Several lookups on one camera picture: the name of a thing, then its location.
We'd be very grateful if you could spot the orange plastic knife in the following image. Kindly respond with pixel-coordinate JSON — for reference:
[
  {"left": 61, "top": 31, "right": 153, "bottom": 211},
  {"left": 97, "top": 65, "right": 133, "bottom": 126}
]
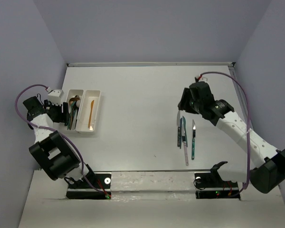
[{"left": 88, "top": 100, "right": 95, "bottom": 131}]

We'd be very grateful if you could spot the white right container tray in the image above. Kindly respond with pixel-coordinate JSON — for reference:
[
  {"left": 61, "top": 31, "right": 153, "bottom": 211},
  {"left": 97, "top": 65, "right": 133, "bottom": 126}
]
[{"left": 76, "top": 90, "right": 101, "bottom": 134}]

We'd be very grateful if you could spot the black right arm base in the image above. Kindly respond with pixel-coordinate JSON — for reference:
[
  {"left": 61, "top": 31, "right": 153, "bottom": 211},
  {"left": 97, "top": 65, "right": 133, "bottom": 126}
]
[{"left": 193, "top": 161, "right": 240, "bottom": 200}]

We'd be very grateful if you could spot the teal plastic spoon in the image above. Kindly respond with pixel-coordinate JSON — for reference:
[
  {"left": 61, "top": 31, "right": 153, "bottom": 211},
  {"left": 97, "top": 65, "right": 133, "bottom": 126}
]
[{"left": 67, "top": 101, "right": 80, "bottom": 130}]

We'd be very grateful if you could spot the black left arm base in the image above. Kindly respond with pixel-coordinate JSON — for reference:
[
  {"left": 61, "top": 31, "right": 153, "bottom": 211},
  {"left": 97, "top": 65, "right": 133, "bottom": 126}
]
[{"left": 64, "top": 164, "right": 112, "bottom": 200}]

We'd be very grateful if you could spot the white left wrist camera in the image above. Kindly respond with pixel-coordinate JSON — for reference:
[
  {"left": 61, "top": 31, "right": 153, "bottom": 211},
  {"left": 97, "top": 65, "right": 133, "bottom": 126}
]
[{"left": 47, "top": 89, "right": 64, "bottom": 105}]

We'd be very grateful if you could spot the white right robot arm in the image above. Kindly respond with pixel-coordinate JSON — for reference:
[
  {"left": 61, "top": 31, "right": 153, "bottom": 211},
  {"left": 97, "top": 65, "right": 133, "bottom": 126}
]
[{"left": 178, "top": 81, "right": 285, "bottom": 194}]

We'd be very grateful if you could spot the knife with pink handle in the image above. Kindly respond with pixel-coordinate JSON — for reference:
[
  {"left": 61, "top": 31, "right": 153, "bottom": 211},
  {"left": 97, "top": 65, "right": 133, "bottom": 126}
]
[{"left": 181, "top": 116, "right": 190, "bottom": 166}]

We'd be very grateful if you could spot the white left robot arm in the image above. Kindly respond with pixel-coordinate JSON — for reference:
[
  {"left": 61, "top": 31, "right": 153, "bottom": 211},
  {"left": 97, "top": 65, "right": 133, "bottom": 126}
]
[{"left": 23, "top": 96, "right": 97, "bottom": 188}]

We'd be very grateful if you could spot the copper metal spoon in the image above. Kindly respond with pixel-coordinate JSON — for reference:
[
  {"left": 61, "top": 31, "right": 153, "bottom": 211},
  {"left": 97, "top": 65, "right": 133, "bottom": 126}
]
[{"left": 69, "top": 95, "right": 80, "bottom": 105}]

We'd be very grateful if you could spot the knife with teal handle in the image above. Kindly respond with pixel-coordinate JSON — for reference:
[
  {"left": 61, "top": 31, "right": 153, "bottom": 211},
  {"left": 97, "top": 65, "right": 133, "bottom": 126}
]
[{"left": 191, "top": 120, "right": 196, "bottom": 160}]

